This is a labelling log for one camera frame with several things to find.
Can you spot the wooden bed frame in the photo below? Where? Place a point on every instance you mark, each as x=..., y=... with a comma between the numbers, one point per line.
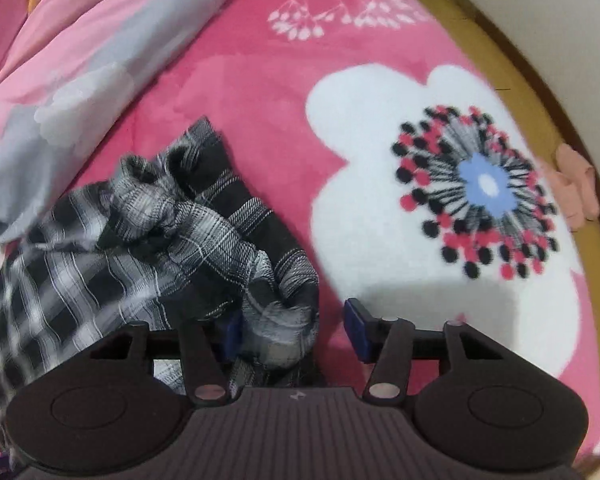
x=490, y=35

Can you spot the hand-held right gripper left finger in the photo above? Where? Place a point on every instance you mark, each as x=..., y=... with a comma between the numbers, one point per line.
x=230, y=332

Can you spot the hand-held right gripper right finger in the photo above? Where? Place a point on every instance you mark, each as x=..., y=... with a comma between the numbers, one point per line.
x=355, y=330

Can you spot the pink quilt with grey clouds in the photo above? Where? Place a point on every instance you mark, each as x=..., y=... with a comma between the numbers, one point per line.
x=80, y=60

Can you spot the pink floral blanket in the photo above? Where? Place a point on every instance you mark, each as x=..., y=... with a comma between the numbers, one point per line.
x=380, y=235

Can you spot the pale pink cloth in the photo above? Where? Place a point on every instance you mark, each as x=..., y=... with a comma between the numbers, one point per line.
x=575, y=185

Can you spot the black white plaid shirt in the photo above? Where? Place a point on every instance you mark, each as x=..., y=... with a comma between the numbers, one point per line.
x=130, y=240

